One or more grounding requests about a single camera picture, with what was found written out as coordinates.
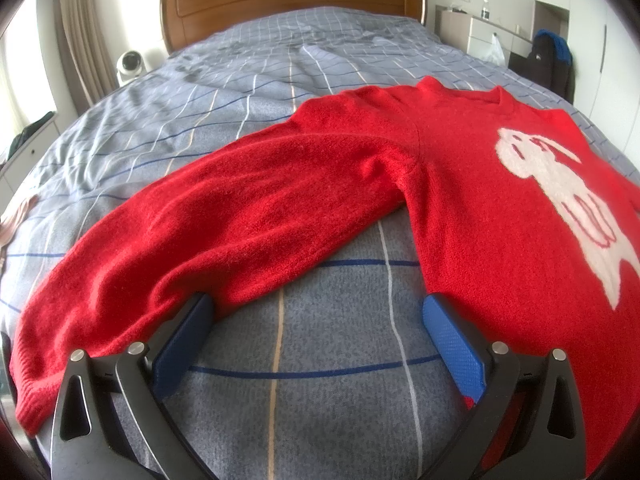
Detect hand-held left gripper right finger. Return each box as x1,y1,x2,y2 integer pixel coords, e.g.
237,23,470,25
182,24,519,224
421,292,587,480

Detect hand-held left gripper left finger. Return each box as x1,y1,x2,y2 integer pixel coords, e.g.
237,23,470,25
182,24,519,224
50,292,217,480

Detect red knit sweater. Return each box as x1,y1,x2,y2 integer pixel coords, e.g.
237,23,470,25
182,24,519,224
9,76,640,480

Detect dark clothes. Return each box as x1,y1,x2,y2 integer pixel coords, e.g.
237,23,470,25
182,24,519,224
7,117,51,153

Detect grey checked duvet bed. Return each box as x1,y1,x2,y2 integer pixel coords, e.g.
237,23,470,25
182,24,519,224
0,6,640,480

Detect pink cloth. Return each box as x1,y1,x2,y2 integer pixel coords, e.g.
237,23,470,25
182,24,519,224
0,195,40,261

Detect white window bench cabinet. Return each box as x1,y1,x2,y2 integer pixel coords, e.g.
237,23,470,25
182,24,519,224
0,110,63,206

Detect white round fan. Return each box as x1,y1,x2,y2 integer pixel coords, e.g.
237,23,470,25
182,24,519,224
116,49,143,86

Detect white plastic bag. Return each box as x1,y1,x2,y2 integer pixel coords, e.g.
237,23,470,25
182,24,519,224
482,32,507,67

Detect white dresser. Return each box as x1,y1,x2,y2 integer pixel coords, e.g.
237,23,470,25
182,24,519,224
434,4,535,68

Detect beige curtain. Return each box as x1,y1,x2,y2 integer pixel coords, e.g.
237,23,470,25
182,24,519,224
52,0,113,116

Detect window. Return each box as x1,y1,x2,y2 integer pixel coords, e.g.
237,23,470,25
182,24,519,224
0,0,56,161

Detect wooden headboard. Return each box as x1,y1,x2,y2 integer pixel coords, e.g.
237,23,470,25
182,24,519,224
160,0,428,56

